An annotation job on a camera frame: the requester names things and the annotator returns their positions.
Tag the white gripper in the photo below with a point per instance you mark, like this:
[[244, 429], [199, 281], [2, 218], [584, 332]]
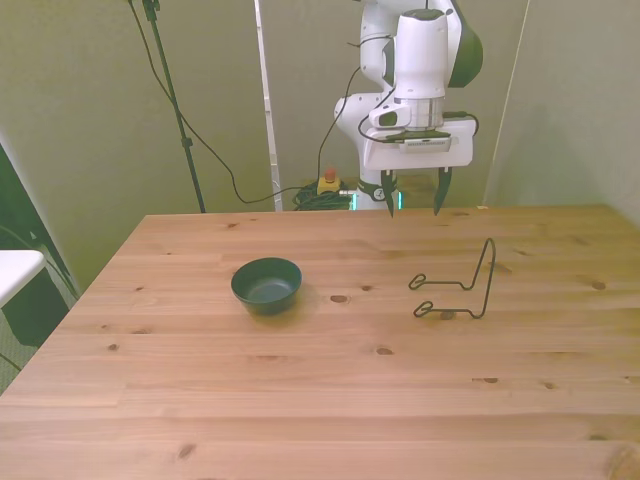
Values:
[[380, 155]]

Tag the white vertical pole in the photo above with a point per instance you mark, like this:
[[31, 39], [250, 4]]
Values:
[[270, 125]]

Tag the black tripod stand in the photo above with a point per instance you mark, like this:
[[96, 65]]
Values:
[[187, 144]]

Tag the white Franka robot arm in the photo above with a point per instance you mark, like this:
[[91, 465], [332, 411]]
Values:
[[420, 50]]

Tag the dark green bowl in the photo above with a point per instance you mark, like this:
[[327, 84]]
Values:
[[267, 290]]

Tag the dark case beside table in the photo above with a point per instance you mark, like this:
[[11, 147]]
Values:
[[30, 312]]

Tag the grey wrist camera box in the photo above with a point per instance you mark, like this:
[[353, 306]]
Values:
[[425, 142]]

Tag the yellow emergency stop box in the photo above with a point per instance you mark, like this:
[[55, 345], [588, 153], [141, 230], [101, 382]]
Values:
[[330, 186]]

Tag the white side table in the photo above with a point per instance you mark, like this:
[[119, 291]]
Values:
[[15, 272]]

